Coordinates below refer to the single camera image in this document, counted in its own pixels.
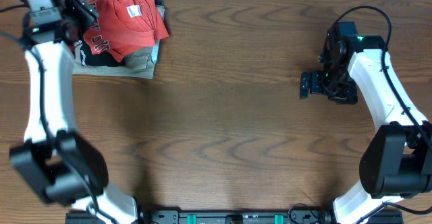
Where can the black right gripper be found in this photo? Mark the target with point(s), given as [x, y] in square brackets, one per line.
[347, 96]

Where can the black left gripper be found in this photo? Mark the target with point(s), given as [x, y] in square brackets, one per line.
[79, 5]

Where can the red orange t-shirt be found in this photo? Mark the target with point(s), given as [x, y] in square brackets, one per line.
[124, 26]

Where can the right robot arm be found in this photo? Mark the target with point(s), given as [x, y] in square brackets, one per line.
[397, 163]

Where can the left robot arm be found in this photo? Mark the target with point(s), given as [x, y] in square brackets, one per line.
[54, 160]

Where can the black folded garment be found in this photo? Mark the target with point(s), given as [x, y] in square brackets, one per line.
[86, 58]

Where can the khaki folded garment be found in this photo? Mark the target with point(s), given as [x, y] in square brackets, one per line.
[139, 64]

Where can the black mounting rail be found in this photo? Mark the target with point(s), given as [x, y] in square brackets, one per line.
[297, 215]

